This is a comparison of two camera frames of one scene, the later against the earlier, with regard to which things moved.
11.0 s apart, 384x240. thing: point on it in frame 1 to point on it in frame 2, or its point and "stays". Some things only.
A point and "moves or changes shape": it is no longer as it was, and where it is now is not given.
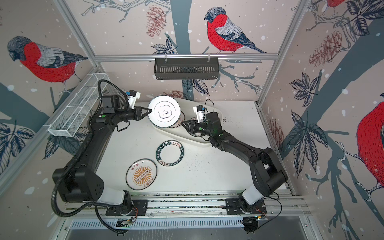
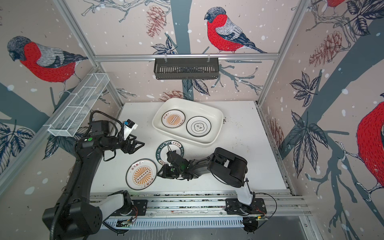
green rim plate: x=169 y=153 stays
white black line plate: x=166 y=111 moves or changes shape
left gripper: x=138 y=112 to x=131 y=149
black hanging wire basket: x=183 y=68 stays
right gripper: x=197 y=127 to x=166 y=172
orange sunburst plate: x=141 y=174 stays
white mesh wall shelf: x=78 y=105 stays
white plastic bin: x=180 y=133 stays
